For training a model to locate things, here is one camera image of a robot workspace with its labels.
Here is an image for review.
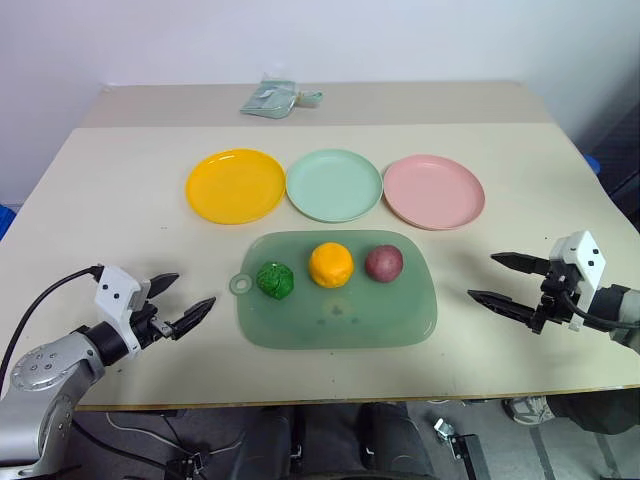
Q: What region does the blue crate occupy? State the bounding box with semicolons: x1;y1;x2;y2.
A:
0;201;19;243

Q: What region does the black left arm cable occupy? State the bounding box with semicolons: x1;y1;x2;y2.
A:
0;266;104;384

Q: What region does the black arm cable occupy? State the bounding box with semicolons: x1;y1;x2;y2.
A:
0;266;104;384
559;289;640;330

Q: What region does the orange round fruit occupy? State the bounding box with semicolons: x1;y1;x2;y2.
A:
308;242;356;289

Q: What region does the yellow plate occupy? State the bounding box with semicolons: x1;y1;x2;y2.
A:
185;147;287;226

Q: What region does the translucent green cutting board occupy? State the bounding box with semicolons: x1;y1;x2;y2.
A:
228;229;439;350

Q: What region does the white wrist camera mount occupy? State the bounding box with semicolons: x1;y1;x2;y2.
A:
548;230;609;332
94;266;152;355

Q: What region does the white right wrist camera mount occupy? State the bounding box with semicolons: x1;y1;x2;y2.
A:
548;230;609;332

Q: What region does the black caster wheel base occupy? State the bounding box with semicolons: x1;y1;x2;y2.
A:
432;417;486;480

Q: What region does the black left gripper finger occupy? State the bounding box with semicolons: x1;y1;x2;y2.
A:
148;272;181;304
168;296;218;341

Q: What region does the dark red round fruit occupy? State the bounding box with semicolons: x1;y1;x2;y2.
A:
364;244;405;284

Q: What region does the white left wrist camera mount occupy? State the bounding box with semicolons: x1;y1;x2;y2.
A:
94;266;152;355

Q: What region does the grey sneaker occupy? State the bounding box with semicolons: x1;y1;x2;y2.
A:
501;395;556;426

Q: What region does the green toy vegetable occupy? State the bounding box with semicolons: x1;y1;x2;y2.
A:
256;261;295;301

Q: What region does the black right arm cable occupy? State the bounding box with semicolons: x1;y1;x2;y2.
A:
559;289;640;330

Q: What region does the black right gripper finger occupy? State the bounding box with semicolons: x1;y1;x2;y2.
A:
466;289;538;327
490;252;553;277

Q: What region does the light green plate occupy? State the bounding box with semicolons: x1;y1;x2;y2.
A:
285;148;385;224

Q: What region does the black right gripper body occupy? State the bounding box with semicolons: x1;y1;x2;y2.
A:
528;261;581;335

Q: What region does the pink plate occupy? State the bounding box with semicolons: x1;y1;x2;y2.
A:
382;154;487;232

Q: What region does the pale green folded pouch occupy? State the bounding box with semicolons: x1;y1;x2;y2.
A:
238;72;325;120

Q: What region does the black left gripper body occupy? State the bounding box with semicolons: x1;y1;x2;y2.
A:
130;303;176;350

